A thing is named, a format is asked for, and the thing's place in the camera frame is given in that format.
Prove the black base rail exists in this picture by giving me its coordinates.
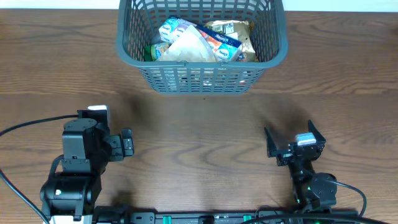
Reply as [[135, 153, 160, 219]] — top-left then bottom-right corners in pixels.
[[89, 206, 290, 224]]

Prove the green lid jar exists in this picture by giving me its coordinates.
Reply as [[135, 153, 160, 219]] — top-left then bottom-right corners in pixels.
[[144, 42, 170, 62]]

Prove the grey plastic lattice basket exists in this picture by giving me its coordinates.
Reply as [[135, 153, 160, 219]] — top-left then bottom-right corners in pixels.
[[116, 0, 289, 95]]

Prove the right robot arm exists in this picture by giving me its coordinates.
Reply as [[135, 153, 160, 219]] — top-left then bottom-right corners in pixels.
[[264, 120, 337, 213]]

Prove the colourful tissue multipack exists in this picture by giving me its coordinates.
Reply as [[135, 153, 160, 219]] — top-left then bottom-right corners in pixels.
[[159, 16, 242, 62]]

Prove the gold foil food bag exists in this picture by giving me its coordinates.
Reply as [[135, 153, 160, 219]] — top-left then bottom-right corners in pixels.
[[205, 20, 258, 62]]

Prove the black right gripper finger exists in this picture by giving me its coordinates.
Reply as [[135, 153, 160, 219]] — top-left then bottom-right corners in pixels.
[[264, 128, 277, 157], [308, 120, 326, 144]]

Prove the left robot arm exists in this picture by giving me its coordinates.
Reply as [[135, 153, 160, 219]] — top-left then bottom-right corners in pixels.
[[40, 109, 134, 221]]

